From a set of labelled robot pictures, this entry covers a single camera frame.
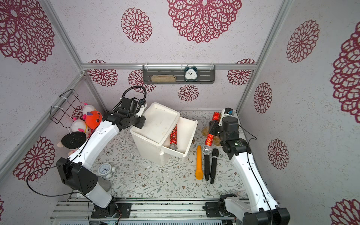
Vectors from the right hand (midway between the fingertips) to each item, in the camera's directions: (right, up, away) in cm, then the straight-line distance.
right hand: (213, 121), depth 74 cm
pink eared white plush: (-80, +9, +21) cm, 83 cm away
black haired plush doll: (-77, -11, +2) cm, 77 cm away
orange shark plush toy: (-73, +1, +15) cm, 74 cm away
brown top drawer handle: (-10, -11, +3) cm, 15 cm away
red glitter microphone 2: (-4, -14, -3) cm, 15 cm away
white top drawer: (-14, -4, +15) cm, 21 cm away
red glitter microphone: (-21, -13, +3) cm, 25 cm away
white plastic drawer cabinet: (-26, -8, +2) cm, 27 cm away
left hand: (-40, +1, +8) cm, 41 cm away
